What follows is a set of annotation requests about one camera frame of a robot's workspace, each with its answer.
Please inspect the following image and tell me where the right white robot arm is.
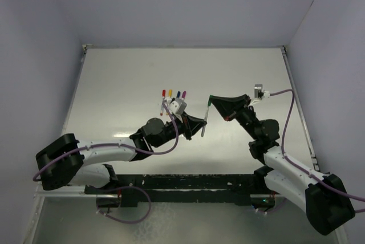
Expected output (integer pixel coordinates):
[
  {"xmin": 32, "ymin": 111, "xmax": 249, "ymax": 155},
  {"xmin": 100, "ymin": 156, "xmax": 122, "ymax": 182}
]
[{"xmin": 208, "ymin": 95, "xmax": 355, "ymax": 235}]

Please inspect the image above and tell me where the green pen cap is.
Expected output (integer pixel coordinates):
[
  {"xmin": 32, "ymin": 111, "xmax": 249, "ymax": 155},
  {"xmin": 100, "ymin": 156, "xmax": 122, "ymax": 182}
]
[{"xmin": 207, "ymin": 95, "xmax": 213, "ymax": 107}]

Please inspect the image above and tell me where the green white pen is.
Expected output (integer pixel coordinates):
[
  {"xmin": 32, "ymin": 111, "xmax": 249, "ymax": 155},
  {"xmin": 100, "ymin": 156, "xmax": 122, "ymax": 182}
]
[{"xmin": 201, "ymin": 103, "xmax": 210, "ymax": 137}]

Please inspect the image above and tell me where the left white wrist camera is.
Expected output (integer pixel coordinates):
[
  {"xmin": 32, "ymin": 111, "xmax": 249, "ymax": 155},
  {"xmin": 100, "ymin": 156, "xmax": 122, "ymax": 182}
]
[{"xmin": 166, "ymin": 97, "xmax": 187, "ymax": 116}]

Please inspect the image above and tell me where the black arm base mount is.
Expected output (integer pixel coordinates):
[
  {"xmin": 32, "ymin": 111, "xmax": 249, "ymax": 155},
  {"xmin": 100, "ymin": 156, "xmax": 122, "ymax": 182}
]
[{"xmin": 84, "ymin": 167, "xmax": 275, "ymax": 209}]

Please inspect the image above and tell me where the red white pen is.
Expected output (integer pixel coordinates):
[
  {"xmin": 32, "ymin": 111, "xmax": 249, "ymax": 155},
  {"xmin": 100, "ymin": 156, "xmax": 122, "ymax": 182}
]
[{"xmin": 160, "ymin": 96, "xmax": 166, "ymax": 116}]

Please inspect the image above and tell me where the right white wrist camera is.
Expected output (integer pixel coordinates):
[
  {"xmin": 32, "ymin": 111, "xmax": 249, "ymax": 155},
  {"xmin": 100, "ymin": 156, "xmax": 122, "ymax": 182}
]
[{"xmin": 249, "ymin": 84, "xmax": 270, "ymax": 106}]

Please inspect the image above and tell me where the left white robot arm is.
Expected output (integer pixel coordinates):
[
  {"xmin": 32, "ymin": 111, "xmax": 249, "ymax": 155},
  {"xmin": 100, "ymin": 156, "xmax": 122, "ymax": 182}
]
[{"xmin": 34, "ymin": 113, "xmax": 206, "ymax": 194}]

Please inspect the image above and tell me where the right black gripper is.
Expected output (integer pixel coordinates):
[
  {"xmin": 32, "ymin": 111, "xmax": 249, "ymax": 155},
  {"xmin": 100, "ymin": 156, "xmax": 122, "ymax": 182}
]
[{"xmin": 209, "ymin": 94, "xmax": 259, "ymax": 140}]

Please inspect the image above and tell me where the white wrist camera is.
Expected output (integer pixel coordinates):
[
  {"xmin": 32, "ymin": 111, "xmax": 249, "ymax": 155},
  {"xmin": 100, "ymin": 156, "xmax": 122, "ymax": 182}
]
[
  {"xmin": 249, "ymin": 84, "xmax": 270, "ymax": 106},
  {"xmin": 166, "ymin": 97, "xmax": 187, "ymax": 116}
]

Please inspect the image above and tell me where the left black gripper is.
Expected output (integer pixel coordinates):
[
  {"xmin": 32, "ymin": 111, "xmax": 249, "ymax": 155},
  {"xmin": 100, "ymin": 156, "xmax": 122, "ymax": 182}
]
[{"xmin": 153, "ymin": 111, "xmax": 206, "ymax": 148}]

